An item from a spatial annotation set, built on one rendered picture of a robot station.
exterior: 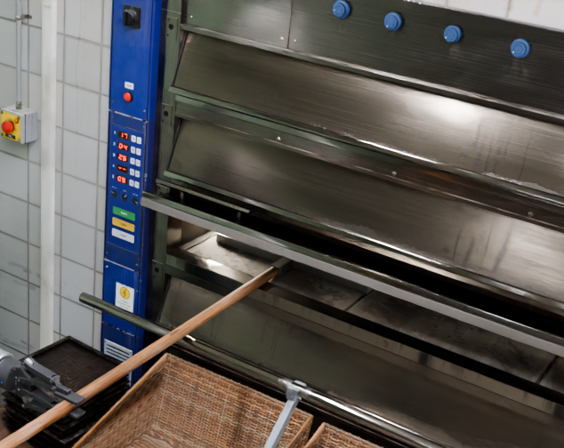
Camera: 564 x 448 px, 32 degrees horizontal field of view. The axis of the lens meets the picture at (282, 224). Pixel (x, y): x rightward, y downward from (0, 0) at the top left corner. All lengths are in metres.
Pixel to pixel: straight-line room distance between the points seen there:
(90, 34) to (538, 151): 1.41
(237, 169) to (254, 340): 0.54
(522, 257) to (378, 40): 0.66
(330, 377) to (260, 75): 0.90
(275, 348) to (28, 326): 1.07
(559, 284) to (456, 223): 0.30
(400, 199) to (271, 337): 0.64
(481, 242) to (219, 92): 0.85
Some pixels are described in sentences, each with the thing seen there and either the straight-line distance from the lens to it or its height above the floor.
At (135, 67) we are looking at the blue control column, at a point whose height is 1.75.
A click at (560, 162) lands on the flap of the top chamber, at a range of 2.39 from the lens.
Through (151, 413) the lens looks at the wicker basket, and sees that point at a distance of 3.24.
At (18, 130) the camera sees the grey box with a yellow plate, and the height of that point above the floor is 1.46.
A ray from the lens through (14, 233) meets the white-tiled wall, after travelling 3.53.
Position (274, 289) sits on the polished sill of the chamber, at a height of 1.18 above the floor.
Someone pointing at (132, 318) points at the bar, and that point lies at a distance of 2.72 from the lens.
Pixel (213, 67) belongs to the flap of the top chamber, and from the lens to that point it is 2.79.
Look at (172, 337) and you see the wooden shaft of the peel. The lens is 2.56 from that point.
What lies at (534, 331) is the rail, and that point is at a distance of 2.39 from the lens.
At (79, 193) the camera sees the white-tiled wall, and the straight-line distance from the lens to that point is 3.24.
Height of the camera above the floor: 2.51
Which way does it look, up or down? 23 degrees down
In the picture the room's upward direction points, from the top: 6 degrees clockwise
